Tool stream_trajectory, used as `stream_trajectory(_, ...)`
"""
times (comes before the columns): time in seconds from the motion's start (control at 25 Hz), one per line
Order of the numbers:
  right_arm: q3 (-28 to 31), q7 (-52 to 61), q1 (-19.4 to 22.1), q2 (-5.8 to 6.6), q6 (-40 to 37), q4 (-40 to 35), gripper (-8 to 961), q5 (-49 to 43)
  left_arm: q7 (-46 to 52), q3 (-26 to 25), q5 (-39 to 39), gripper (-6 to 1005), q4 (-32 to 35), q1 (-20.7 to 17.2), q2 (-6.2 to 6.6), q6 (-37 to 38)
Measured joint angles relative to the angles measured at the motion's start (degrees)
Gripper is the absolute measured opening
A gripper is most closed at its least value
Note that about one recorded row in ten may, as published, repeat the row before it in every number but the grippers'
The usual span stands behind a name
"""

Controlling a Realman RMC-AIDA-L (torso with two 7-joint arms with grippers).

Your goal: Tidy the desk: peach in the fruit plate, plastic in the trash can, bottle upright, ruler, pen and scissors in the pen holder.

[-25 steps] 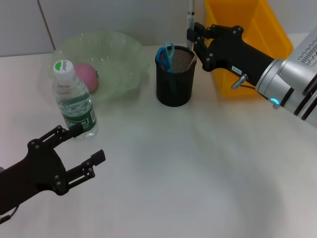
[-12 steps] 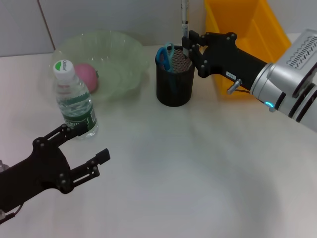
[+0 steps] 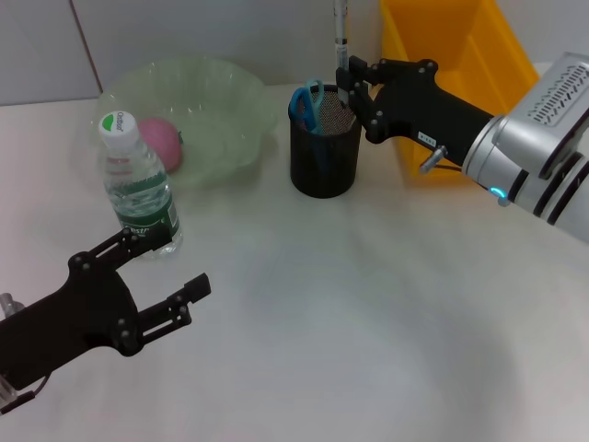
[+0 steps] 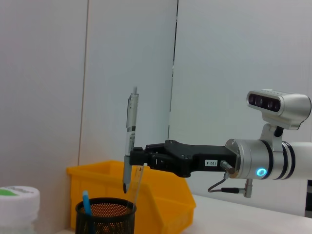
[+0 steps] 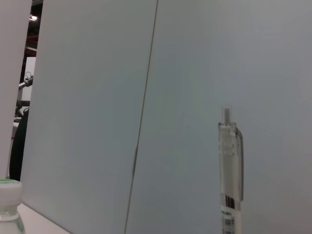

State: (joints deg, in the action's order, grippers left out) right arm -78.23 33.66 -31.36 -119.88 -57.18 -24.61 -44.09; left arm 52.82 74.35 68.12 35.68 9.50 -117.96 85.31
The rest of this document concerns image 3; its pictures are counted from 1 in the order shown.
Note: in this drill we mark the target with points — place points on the blue plastic scissors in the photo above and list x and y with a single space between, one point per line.
308 106

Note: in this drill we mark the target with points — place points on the silver grey pen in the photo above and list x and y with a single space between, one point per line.
340 32

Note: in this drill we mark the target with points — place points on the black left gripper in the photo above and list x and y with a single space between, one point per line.
69 322

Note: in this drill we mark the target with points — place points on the pink peach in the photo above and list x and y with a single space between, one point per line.
161 143

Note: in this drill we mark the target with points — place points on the yellow plastic storage bin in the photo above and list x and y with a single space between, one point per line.
460 37

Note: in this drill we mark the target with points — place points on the black mesh cup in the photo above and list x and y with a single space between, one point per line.
322 156

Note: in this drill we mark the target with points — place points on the clear green-label water bottle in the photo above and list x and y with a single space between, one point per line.
138 193

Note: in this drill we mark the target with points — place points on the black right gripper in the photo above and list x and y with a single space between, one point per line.
423 110

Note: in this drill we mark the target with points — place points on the pale green glass fruit plate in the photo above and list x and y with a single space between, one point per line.
221 115

